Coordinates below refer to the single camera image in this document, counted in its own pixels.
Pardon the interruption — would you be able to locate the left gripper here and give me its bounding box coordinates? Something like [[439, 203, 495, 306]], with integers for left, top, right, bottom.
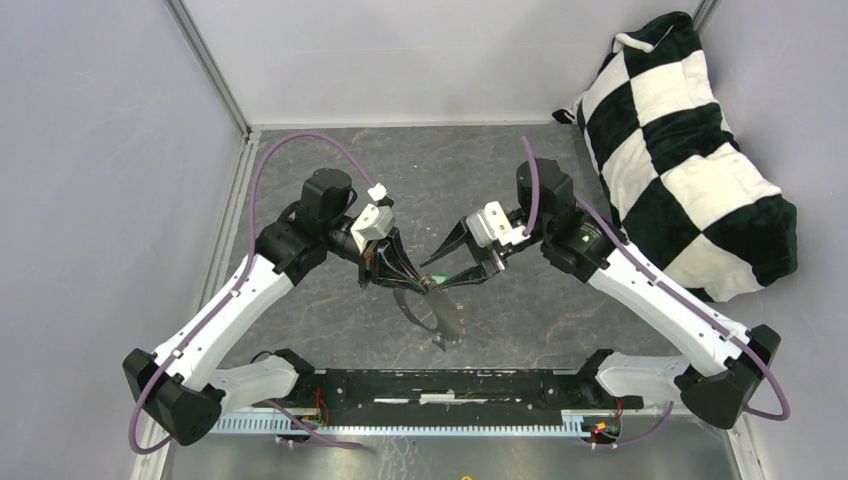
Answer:
[[324, 218, 429, 297]]

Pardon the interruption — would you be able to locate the green tagged key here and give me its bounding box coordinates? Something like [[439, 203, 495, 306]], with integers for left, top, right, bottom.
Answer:
[[422, 273, 449, 288]]

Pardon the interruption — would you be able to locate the grey metal key holder plate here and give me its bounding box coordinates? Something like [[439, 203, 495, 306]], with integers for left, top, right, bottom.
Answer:
[[392, 283, 466, 342]]

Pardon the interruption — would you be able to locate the blue tagged key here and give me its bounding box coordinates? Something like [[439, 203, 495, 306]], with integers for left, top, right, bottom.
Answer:
[[431, 336, 448, 352]]

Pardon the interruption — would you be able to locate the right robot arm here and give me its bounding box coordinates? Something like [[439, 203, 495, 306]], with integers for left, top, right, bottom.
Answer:
[[434, 158, 781, 429]]

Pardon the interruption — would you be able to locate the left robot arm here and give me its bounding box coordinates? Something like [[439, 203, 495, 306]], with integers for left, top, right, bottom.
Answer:
[[123, 168, 427, 446]]

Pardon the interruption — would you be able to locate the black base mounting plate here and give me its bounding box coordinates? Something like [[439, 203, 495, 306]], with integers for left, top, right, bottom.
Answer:
[[276, 369, 644, 410]]

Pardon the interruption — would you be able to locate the black white checkered pillow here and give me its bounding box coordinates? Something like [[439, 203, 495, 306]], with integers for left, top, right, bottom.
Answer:
[[553, 11, 799, 302]]

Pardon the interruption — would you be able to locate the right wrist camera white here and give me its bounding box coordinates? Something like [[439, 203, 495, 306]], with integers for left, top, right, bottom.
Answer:
[[465, 201, 530, 248]]

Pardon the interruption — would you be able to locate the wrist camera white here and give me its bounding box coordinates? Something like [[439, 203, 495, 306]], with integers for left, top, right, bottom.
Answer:
[[350, 183, 396, 253], [465, 201, 530, 248]]

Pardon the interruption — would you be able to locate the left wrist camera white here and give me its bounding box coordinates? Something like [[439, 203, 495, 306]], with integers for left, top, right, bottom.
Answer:
[[350, 183, 396, 253]]

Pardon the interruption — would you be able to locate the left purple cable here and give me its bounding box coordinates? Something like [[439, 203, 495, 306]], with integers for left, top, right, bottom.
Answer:
[[127, 130, 372, 457]]

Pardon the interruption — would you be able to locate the white slotted cable duct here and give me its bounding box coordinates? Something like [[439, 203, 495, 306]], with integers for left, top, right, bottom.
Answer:
[[211, 411, 590, 439]]

